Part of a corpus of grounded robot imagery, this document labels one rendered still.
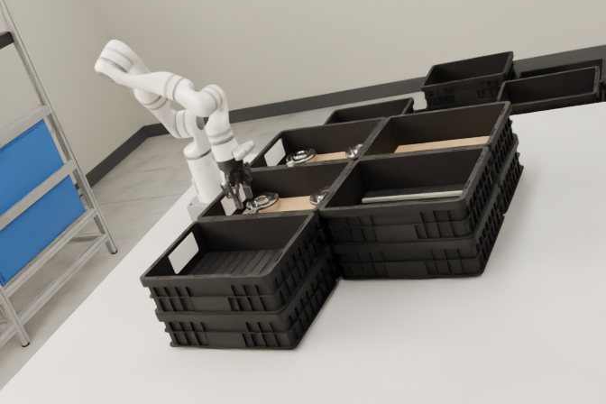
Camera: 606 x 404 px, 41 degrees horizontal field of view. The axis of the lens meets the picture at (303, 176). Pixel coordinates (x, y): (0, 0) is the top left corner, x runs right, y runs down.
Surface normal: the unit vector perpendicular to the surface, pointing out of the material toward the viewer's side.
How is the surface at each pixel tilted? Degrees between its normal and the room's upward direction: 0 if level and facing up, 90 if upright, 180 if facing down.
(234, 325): 90
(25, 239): 90
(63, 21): 90
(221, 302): 90
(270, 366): 0
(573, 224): 0
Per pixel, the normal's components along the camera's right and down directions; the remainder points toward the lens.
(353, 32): -0.33, 0.47
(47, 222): 0.90, -0.11
